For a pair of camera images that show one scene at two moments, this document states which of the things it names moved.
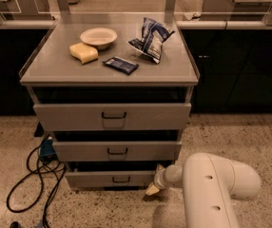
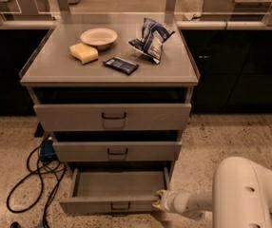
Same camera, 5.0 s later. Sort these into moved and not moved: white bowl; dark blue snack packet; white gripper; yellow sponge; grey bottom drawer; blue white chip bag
Moved: grey bottom drawer; white gripper
Not moved: yellow sponge; dark blue snack packet; white bowl; blue white chip bag
